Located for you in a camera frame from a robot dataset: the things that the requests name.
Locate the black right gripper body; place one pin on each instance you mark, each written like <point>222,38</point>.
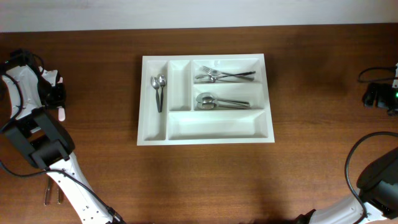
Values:
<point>376,95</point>

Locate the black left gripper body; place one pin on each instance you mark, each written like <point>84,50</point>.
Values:
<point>58,94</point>

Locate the pink plastic knife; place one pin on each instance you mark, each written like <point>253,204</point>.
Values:
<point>61,114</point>

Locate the dark chopstick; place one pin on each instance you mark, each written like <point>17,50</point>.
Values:
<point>47,191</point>
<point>59,195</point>

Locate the small grey spoon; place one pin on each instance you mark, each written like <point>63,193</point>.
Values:
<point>163,81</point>
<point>156,85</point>

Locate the large silver spoon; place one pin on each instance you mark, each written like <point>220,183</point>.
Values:
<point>208,97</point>
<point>211,106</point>

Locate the silver fork with long handle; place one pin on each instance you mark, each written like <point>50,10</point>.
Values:
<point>208,70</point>

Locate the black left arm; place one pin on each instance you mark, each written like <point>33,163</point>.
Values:
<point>34,128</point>

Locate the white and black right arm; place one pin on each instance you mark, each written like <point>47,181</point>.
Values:
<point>373,199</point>

